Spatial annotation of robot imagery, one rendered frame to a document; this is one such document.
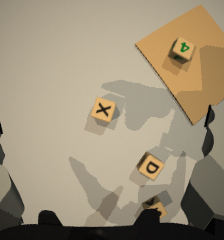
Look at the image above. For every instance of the orange mat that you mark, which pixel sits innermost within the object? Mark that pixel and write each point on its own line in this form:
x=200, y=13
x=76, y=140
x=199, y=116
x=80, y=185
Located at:
x=199, y=82

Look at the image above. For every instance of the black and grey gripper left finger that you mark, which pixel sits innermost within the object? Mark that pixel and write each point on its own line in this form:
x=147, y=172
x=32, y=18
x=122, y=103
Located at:
x=11, y=204

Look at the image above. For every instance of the tan wooden letter block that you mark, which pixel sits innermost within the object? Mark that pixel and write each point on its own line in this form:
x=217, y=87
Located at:
x=103, y=109
x=155, y=203
x=150, y=166
x=181, y=50

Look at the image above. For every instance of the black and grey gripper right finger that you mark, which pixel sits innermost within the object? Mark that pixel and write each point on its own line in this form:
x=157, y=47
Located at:
x=203, y=200

